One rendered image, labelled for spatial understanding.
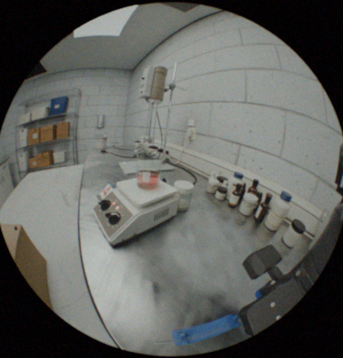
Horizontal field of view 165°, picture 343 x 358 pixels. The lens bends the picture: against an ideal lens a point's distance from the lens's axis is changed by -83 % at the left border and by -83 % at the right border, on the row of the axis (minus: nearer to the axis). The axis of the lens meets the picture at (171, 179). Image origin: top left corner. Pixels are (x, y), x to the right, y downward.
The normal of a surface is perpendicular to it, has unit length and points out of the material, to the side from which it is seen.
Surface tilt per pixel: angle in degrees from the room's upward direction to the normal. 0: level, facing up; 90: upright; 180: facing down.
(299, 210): 90
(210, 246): 0
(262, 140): 90
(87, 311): 0
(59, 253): 0
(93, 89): 90
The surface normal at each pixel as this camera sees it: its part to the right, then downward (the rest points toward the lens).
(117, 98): 0.55, 0.38
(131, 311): 0.12, -0.92
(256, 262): -0.61, -0.69
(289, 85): -0.83, 0.11
